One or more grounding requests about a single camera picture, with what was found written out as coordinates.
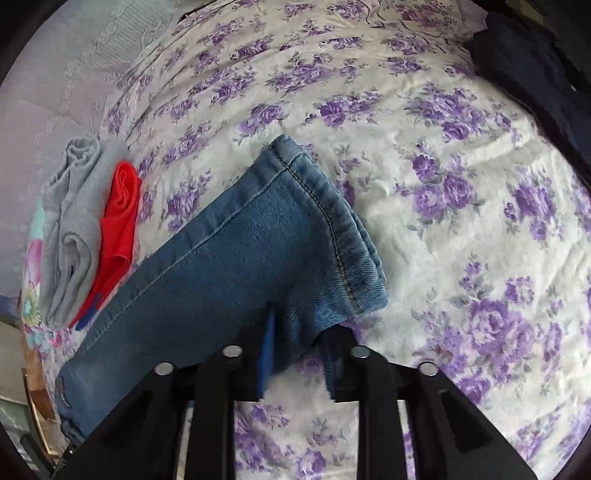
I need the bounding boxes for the folded grey sweatpants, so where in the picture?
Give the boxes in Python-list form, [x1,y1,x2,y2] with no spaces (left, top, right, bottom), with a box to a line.
[38,137,129,330]

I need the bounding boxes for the purple floral bed sheet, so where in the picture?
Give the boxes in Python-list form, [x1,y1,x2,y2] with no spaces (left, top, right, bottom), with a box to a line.
[101,1,590,479]

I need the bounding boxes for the folded floral teal quilt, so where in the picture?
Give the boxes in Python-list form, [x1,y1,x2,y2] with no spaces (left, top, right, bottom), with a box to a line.
[20,199,73,360]

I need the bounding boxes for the folded red blue garment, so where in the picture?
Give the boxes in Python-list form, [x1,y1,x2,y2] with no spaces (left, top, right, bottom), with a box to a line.
[69,162,141,330]

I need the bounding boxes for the white lace pillow cover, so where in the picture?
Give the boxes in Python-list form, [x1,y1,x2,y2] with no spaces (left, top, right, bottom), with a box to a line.
[1,1,182,298]

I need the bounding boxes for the blue denim jeans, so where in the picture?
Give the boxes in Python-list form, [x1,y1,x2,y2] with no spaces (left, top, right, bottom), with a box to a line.
[55,135,389,439]

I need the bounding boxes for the dark navy clothing pile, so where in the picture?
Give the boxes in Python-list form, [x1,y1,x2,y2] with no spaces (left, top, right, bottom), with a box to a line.
[465,8,590,183]

